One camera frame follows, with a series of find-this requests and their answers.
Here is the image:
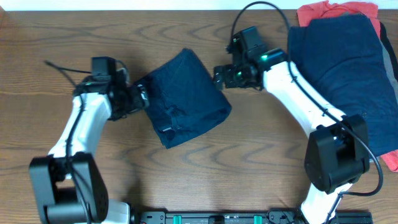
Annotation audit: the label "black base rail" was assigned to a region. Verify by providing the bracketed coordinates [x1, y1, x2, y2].
[138, 208, 373, 224]

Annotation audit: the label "red garment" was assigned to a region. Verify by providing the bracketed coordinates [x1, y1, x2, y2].
[296, 0, 398, 173]

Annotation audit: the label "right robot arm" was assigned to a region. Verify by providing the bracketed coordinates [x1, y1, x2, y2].
[213, 49, 369, 223]

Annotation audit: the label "navy blue shorts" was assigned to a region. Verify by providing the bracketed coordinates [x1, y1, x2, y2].
[289, 14, 397, 156]
[135, 49, 232, 149]

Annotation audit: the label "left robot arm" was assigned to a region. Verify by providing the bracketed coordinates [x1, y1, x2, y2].
[29, 81, 149, 223]

